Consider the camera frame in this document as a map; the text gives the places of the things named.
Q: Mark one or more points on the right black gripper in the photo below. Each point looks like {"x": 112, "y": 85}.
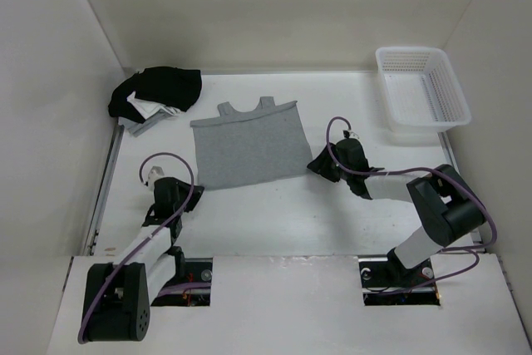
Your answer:
{"x": 320, "y": 165}

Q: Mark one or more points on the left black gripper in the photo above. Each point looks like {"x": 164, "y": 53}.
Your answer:
{"x": 194, "y": 197}

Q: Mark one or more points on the grey tank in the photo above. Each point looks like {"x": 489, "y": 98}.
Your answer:
{"x": 136, "y": 129}
{"x": 239, "y": 148}

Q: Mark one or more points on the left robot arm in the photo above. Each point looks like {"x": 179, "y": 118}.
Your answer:
{"x": 118, "y": 294}

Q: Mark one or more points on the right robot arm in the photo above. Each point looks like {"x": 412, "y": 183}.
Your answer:
{"x": 444, "y": 204}

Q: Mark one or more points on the grey folded tank top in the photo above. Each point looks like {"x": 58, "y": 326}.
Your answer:
{"x": 136, "y": 129}

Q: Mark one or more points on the white folded tank top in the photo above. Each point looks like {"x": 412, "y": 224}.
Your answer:
{"x": 147, "y": 109}

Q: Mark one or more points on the white plastic basket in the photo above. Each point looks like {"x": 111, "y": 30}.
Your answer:
{"x": 420, "y": 90}

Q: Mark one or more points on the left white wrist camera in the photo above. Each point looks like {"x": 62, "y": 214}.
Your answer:
{"x": 155, "y": 173}

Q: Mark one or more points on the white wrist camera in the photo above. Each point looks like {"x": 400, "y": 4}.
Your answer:
{"x": 155, "y": 173}
{"x": 349, "y": 134}

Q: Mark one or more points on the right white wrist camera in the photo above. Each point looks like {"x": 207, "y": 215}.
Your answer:
{"x": 349, "y": 134}

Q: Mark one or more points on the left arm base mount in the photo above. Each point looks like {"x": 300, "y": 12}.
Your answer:
{"x": 193, "y": 279}

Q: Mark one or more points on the left aluminium table rail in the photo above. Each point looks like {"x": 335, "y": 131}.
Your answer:
{"x": 95, "y": 216}

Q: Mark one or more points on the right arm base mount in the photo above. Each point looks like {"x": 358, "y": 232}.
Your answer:
{"x": 380, "y": 288}

